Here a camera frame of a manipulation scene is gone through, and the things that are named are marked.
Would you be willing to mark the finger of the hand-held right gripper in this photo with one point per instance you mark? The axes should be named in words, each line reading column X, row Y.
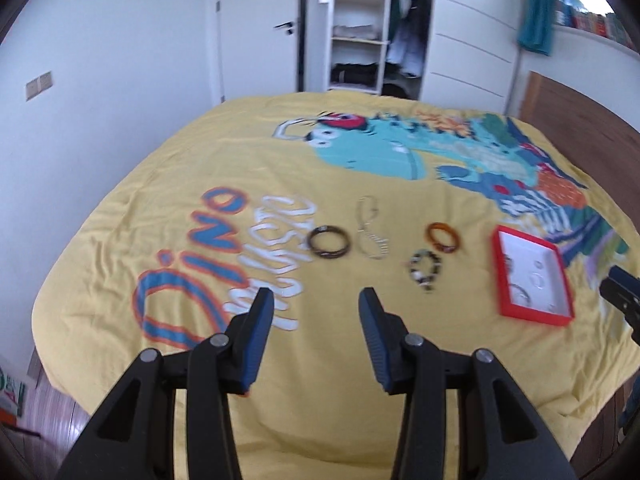
column 622, row 300
column 625, row 277

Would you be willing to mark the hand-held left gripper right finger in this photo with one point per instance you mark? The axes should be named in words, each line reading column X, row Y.
column 377, row 347

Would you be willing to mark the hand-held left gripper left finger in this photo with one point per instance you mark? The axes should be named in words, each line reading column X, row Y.
column 257, row 342

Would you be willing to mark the red shallow box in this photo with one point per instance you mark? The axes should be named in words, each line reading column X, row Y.
column 530, row 260

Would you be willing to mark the thin gold bangle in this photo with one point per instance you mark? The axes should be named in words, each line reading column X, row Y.
column 515, row 290

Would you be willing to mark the dark brown bangle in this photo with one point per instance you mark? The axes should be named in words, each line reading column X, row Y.
column 313, row 248

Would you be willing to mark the amber bangle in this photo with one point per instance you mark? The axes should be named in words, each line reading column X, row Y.
column 447, row 249

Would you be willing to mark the wooden headboard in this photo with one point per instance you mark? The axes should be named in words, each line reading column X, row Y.
column 575, row 115

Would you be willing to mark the yellow printed blanket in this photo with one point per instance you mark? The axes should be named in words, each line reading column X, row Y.
column 320, row 160

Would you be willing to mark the row of books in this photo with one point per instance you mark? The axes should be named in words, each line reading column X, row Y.
column 595, row 20

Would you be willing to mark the dark folded clothes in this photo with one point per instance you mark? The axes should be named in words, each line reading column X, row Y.
column 355, row 74

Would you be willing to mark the teal curtain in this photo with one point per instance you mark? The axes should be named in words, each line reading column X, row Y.
column 536, row 15

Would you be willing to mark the hanging grey jacket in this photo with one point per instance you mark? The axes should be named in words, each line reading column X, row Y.
column 405, row 52

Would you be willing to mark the white wardrobe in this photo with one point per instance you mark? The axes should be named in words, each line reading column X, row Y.
column 470, row 25

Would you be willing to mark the beige folded clothes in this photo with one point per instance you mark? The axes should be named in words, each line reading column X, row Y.
column 357, row 32

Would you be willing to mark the hanging dark coat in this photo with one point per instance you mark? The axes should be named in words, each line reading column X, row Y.
column 397, row 10

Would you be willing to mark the white door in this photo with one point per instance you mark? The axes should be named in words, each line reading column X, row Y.
column 255, row 0

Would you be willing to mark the wall switch plate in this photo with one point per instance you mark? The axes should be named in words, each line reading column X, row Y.
column 39, row 85

